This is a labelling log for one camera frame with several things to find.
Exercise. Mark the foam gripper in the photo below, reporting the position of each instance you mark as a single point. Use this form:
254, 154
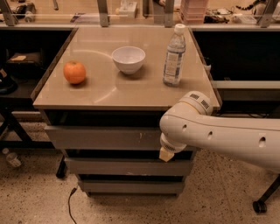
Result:
170, 146

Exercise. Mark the grey top drawer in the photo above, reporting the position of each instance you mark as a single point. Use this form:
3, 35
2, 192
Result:
104, 138

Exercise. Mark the grey drawer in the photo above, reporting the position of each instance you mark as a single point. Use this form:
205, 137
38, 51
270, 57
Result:
104, 138
130, 184
128, 167

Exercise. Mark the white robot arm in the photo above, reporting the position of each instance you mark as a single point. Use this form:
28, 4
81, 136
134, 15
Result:
190, 122

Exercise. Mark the grey bottom drawer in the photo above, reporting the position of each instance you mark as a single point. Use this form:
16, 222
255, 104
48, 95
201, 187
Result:
130, 184

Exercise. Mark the grey middle drawer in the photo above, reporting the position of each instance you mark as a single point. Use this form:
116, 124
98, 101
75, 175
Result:
128, 167

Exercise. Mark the grey drawer cabinet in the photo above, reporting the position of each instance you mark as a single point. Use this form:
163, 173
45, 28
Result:
111, 98

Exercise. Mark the clear plastic water bottle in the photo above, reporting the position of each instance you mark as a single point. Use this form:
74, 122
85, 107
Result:
174, 56

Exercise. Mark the white bowl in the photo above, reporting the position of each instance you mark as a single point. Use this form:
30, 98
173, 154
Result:
128, 59

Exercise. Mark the black office chair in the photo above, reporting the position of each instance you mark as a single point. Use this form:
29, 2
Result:
259, 206

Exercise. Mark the orange fruit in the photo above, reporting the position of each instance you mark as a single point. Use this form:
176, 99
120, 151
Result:
74, 72

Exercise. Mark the pink stacked trays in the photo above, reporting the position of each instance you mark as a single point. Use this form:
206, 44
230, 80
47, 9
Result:
193, 11

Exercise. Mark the white box on bench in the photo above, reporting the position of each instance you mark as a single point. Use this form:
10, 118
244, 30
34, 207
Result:
128, 8

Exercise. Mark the small bottle on floor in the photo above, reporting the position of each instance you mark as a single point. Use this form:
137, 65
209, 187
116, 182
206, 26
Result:
12, 158

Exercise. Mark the black side table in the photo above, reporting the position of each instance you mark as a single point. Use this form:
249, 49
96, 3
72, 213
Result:
22, 71

